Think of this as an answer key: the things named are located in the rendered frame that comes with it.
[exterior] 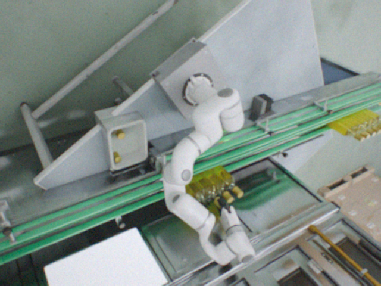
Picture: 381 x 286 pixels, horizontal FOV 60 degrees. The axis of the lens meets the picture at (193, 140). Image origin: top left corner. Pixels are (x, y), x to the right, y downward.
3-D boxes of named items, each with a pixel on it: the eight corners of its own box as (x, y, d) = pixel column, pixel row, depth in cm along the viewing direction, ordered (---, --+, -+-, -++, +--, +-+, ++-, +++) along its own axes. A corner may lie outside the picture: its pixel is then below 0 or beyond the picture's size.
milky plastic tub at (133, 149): (106, 161, 153) (112, 171, 147) (99, 120, 140) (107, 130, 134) (140, 149, 161) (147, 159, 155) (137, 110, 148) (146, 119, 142)
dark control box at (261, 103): (250, 108, 190) (260, 114, 185) (252, 95, 186) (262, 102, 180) (261, 104, 194) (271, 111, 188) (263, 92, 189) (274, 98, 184)
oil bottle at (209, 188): (183, 174, 169) (206, 201, 154) (183, 166, 165) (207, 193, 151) (193, 171, 171) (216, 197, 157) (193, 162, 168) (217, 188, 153)
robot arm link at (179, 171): (181, 136, 126) (150, 158, 121) (193, 135, 113) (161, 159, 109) (200, 165, 129) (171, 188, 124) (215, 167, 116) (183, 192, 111)
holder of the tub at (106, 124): (107, 168, 157) (113, 178, 151) (100, 120, 140) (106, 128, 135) (140, 157, 164) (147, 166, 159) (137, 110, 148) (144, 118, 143)
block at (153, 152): (148, 164, 160) (155, 172, 156) (147, 148, 155) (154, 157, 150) (155, 161, 162) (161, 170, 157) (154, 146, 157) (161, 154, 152)
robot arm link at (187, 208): (224, 194, 120) (208, 189, 134) (182, 157, 114) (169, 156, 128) (197, 231, 116) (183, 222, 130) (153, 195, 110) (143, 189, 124)
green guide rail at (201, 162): (163, 170, 158) (171, 180, 153) (163, 168, 158) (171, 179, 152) (379, 92, 237) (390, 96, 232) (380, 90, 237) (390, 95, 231)
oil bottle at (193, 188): (173, 178, 166) (196, 205, 151) (173, 169, 163) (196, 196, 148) (183, 174, 168) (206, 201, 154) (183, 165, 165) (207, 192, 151)
